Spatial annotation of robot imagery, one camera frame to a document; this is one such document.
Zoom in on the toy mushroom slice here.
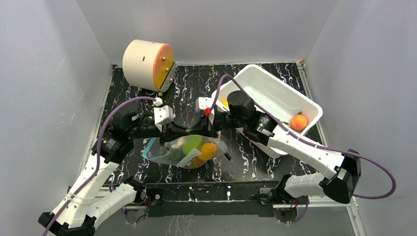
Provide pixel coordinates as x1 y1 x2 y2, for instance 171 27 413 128
171 138 186 149

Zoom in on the green toy leaf vegetable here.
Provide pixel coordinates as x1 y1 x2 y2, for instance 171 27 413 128
182 135 203 155

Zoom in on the toy orange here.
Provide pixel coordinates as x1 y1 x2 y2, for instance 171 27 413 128
197 143 217 161

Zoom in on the clear blue zip top bag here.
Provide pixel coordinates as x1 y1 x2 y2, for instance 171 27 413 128
142 135 228 170

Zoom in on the orange toy pineapple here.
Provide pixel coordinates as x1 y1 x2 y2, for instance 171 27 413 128
170 149 205 170

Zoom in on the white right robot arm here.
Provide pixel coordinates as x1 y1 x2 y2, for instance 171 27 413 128
192 90 361 204

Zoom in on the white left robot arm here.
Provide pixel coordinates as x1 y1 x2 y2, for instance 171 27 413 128
38 106 190 236

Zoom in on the yellow toy lemon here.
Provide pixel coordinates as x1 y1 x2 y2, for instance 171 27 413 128
221 100 229 108

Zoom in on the black and silver pen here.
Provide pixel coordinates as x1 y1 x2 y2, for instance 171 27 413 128
224 153 232 161

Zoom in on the white plastic bin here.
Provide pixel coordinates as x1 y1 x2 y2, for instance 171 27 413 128
211 64 324 162

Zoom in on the cream cylindrical container orange lid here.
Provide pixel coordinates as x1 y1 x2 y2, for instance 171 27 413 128
122 39 176 93

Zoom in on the toy peach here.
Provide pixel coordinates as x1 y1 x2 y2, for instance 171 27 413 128
290 112 308 131

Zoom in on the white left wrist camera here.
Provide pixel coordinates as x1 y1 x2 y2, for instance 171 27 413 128
153 97 175 132

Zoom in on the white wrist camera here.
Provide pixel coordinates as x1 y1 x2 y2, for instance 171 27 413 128
153 97 175 132
196 97 215 124

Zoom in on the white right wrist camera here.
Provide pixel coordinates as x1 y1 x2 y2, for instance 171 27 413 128
196 97 215 124

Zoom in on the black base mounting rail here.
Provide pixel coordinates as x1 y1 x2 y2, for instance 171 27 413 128
123 180 327 225

